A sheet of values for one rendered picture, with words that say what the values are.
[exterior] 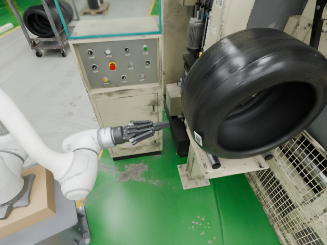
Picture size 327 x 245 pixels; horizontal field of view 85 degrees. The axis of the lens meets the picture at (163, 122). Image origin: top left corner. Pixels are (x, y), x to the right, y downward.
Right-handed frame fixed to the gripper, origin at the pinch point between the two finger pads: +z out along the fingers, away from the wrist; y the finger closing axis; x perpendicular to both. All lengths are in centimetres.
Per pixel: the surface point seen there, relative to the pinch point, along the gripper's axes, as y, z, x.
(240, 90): -11.1, 26.1, -19.5
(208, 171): -11.4, 18.1, 27.9
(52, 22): 329, -147, 25
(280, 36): 2, 45, -27
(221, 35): 25.2, 34.7, -21.5
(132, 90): 61, -15, 21
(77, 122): 132, -105, 98
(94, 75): 66, -37, 5
